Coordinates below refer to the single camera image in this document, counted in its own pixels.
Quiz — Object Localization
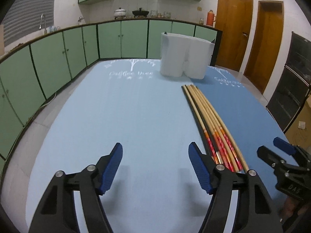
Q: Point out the bamboo chopstick red end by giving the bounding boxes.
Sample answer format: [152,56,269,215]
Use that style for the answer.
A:
[186,85,236,172]

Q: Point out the bamboo chopstick red pattern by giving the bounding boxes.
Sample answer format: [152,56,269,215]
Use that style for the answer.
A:
[189,84,244,170]

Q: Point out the pale bamboo chopstick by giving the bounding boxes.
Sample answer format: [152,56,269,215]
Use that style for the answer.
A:
[190,85,249,173]

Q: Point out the black chopstick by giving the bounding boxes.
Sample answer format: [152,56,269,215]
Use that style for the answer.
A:
[181,85,221,163]

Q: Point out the green lower kitchen cabinets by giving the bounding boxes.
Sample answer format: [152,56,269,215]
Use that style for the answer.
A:
[1,19,222,163]

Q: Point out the dark blue table mat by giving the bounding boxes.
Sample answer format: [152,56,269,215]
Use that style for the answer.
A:
[192,67,295,203]

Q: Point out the black oven cabinet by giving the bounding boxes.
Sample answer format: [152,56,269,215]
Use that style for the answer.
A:
[266,32,310,132]

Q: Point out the light blue table mat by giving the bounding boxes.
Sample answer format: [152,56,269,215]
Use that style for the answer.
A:
[25,59,211,232]

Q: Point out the right wooden door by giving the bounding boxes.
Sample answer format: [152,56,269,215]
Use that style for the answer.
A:
[244,0,284,93]

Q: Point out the wooden door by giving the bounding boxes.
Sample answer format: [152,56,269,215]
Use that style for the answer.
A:
[244,0,284,93]
[215,0,253,72]

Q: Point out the white twin utensil holder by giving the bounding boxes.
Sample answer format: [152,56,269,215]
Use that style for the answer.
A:
[160,32,215,79]

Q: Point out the left wooden door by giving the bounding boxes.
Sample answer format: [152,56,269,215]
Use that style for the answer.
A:
[215,0,253,72]

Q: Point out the orange thermos flask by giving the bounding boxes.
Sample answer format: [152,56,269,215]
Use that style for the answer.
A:
[206,10,215,27]

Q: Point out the black wok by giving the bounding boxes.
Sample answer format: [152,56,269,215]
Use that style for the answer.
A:
[132,7,149,18]

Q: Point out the chrome sink faucet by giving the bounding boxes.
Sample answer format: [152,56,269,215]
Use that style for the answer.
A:
[39,14,47,35]

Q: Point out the white cooking pot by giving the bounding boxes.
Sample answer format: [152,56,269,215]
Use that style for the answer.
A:
[114,7,127,19]

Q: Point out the grey window blind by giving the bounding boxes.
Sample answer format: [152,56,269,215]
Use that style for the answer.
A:
[2,0,54,46]

